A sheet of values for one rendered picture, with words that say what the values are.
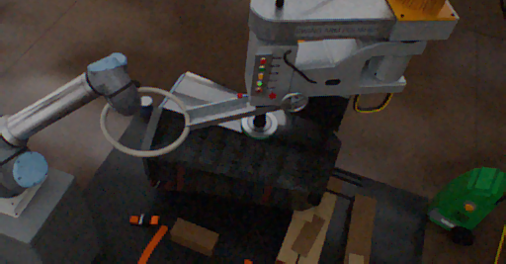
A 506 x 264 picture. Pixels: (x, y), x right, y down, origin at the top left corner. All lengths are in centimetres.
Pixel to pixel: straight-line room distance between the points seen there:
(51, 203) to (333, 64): 156
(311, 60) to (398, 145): 183
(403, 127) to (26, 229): 300
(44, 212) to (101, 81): 85
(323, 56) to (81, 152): 210
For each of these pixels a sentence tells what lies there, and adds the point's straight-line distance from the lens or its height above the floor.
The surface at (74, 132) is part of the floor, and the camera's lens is 379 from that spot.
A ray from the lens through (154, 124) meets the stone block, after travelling 281.
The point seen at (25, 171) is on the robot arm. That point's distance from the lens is 215.
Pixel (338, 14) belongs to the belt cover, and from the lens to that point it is 210.
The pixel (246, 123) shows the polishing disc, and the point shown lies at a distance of 265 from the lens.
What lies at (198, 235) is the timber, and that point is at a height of 14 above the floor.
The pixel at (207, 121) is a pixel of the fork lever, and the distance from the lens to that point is 250.
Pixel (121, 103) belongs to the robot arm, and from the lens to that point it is 186.
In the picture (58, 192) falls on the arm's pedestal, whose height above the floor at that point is 85.
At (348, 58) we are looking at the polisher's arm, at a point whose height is 144.
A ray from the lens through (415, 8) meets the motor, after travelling 222.
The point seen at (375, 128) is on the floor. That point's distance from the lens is 399.
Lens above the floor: 291
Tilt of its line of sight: 51 degrees down
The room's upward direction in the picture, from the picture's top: 8 degrees clockwise
